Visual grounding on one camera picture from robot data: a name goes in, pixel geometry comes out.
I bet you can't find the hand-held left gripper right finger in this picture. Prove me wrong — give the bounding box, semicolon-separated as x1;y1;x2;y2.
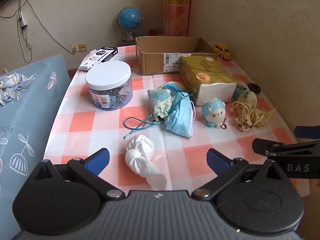
191;148;283;201

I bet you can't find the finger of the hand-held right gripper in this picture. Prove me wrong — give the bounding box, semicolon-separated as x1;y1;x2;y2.
252;138;320;156
294;126;320;139

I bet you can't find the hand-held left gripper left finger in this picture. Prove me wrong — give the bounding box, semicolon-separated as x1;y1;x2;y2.
34;148;125;202

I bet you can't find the white knotted sock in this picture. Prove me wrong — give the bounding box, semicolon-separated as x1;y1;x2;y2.
125;134;167;191

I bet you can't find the beige drawstring pouch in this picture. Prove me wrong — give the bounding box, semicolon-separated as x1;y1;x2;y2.
231;90;278;132

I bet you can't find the blue plush toy keychain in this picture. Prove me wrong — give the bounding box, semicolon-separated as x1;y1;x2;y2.
201;98;228;131

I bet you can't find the blue face mask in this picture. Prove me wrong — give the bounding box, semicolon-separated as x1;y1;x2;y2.
164;92;197;139

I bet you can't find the floral sachet with blue cord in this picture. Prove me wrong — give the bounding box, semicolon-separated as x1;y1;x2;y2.
122;82;194;140

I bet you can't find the brown cardboard box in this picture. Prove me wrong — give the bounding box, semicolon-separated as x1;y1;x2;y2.
135;36;221;76

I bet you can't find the orange checkered tablecloth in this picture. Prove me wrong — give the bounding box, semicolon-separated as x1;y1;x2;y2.
44;44;311;197

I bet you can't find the teal fabric piece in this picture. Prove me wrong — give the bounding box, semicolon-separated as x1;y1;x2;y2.
232;85;249;102

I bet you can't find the blue leaf-print pillow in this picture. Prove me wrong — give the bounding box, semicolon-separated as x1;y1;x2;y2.
0;54;72;240

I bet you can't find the clear jar with white lid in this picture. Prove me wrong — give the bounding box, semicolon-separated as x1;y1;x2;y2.
85;61;133;111

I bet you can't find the golden tissue pack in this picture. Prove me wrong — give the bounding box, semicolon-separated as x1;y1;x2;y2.
179;55;237;106

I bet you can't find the black and white pen box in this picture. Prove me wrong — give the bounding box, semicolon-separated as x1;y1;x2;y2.
79;47;118;71

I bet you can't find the yellow toy car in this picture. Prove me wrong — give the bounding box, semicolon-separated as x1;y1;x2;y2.
210;44;233;60

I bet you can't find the white and blue crumpled cloth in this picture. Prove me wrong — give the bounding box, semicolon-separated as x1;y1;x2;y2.
0;72;37;105

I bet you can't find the blue desk globe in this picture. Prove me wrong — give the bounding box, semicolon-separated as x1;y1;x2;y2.
117;6;145;42

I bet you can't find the pink patterned curtain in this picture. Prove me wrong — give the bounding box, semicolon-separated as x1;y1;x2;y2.
162;0;192;38

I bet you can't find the white power strip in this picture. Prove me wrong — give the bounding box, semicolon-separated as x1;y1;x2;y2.
17;12;28;30

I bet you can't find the black hair tie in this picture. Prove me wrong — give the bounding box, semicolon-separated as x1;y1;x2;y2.
248;82;262;94

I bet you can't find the white cable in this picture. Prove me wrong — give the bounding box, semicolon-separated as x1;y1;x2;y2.
26;0;75;54

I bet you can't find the black cable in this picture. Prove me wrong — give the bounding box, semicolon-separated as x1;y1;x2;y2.
0;0;33;63

